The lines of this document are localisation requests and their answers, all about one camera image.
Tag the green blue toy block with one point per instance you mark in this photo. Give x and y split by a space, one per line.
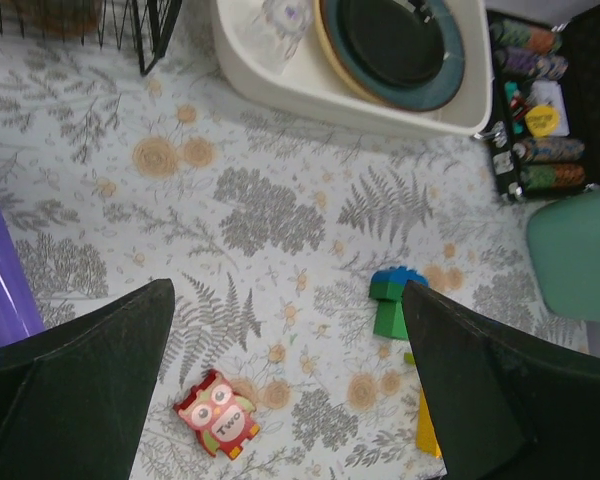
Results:
386 287

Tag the black wire rack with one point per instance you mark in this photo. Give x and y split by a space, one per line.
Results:
143 28

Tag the yellow window toy block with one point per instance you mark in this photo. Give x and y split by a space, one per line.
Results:
426 440

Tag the white rectangular basin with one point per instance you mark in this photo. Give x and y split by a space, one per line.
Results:
309 87

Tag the red owl toy block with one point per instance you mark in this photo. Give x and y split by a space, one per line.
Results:
220 417

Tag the black poker chip case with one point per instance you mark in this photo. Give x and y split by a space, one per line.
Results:
544 131

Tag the green trash bin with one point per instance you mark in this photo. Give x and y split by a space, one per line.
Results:
564 245

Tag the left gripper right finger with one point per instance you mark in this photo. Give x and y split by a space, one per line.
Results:
504 404

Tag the blue ceramic plate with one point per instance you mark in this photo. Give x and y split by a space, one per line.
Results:
426 97

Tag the yellow bear plate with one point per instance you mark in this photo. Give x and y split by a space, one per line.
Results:
335 63

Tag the brown spice jar white lid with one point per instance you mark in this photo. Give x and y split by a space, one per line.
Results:
69 18

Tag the black small plate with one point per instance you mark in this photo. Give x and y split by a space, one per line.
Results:
399 43

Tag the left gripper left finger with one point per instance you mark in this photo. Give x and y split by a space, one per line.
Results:
74 398

